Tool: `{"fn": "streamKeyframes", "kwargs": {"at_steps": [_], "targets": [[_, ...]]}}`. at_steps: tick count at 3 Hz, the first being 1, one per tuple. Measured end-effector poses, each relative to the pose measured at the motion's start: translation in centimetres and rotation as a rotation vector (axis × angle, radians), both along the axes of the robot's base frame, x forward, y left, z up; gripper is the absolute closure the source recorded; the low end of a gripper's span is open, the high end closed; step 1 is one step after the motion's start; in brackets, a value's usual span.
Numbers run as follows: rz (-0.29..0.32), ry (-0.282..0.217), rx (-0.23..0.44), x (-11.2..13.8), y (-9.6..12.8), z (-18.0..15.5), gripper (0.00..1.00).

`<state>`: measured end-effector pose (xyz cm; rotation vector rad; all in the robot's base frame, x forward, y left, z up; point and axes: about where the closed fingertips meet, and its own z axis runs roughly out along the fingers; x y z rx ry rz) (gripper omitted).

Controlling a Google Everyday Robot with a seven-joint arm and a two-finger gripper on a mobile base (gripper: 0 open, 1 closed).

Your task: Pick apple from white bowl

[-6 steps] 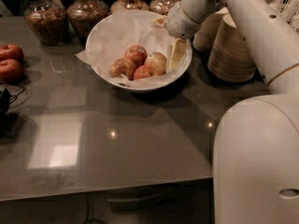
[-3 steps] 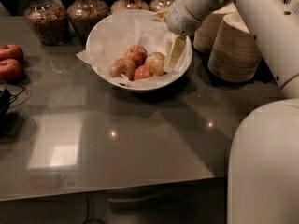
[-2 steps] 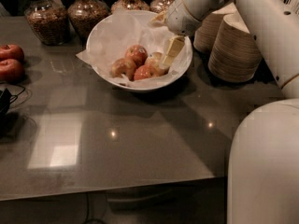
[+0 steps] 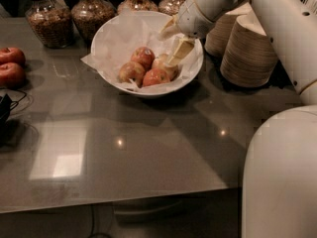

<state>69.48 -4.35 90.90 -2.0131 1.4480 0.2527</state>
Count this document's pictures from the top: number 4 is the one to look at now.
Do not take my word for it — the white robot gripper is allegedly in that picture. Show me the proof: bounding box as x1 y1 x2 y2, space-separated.
158 0 215 66

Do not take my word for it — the yellowish apple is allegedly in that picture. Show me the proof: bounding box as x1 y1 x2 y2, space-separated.
152 54 178 81

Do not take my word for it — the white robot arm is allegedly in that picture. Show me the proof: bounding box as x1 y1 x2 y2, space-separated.
161 0 317 238

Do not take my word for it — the red apple with sticker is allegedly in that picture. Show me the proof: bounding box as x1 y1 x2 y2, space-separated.
131 47 156 70

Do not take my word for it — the front red apple in bowl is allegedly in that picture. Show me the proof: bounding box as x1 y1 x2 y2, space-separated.
143 68 170 86

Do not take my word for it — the front left apple in bowl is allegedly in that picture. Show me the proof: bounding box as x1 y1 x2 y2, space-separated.
119 61 146 87

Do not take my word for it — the white paper bowl liner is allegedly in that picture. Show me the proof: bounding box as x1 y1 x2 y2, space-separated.
80 7 203 95

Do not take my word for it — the white ceramic bowl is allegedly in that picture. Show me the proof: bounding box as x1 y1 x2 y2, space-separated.
90 10 205 99

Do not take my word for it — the lower red apple on table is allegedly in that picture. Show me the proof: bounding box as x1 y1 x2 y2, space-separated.
0 62 26 88

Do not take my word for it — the red apple on table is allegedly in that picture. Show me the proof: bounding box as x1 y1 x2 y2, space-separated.
0 62 26 88
0 48 26 65

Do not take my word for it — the upper red apple on table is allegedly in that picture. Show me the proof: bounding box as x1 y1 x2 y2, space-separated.
0 48 26 65

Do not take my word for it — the rear stack of paper bowls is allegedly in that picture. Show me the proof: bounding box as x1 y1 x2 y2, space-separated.
204 3 251 58

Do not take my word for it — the stack of paper bowls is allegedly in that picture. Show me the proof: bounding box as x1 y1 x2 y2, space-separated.
204 3 251 58
220 11 278 88

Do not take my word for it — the front stack of paper bowls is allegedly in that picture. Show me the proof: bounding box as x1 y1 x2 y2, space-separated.
220 11 278 88

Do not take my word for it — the leftmost glass cereal jar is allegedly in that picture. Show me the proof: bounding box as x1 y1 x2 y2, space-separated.
26 0 73 49

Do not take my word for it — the black object with cable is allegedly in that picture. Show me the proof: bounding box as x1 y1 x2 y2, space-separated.
0 90 27 140

